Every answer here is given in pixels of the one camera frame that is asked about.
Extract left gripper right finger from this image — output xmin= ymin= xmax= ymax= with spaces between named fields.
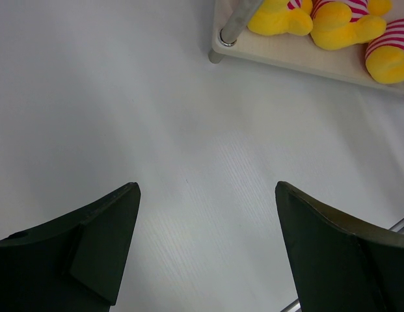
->
xmin=275 ymin=181 xmax=404 ymax=311

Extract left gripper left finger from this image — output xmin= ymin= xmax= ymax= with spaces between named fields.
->
xmin=0 ymin=183 xmax=141 ymax=311

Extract yellow plush sideways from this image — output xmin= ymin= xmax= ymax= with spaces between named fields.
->
xmin=365 ymin=18 xmax=404 ymax=85

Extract yellow plush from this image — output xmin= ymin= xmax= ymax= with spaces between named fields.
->
xmin=310 ymin=0 xmax=392 ymax=51
xmin=247 ymin=0 xmax=313 ymax=36

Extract yellow plush front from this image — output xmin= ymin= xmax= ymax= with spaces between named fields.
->
xmin=247 ymin=0 xmax=313 ymax=36

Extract white two-tier shelf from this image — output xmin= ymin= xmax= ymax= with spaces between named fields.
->
xmin=209 ymin=1 xmax=404 ymax=95

